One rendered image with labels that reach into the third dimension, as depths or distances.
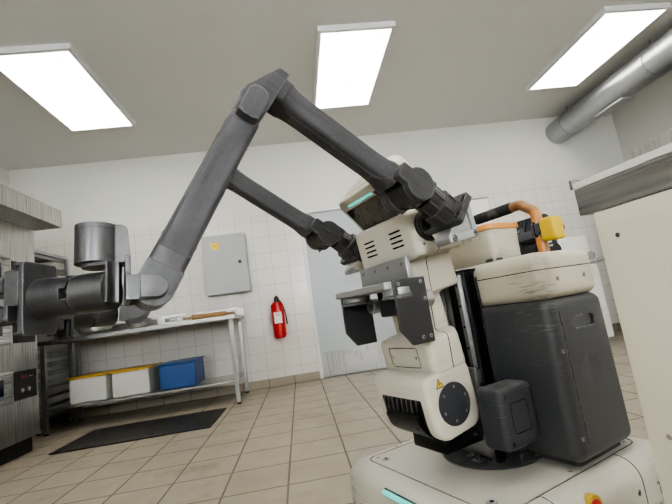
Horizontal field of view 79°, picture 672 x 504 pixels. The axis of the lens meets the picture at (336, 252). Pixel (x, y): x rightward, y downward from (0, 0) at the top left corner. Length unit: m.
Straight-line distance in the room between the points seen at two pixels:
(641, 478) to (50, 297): 1.29
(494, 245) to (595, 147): 5.66
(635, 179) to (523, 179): 5.36
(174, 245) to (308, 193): 4.63
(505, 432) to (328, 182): 4.52
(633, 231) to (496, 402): 0.52
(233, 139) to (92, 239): 0.28
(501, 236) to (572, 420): 0.52
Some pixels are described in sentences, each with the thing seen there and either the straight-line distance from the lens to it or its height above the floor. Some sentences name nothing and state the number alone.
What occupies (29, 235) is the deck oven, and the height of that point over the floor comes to 1.79.
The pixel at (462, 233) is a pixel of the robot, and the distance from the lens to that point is 0.99.
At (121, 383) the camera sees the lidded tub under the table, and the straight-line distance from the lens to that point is 4.75.
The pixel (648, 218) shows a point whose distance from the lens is 0.76.
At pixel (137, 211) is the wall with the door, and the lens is 5.55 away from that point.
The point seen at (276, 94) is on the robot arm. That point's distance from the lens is 0.83.
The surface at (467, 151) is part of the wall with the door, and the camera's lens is 5.92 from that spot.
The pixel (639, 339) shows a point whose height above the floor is 0.62.
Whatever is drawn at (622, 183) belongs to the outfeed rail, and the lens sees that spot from 0.80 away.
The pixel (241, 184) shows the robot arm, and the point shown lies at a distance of 1.23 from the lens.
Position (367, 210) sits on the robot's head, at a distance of 1.15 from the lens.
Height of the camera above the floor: 0.73
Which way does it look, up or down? 9 degrees up
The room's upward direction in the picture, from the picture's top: 8 degrees counter-clockwise
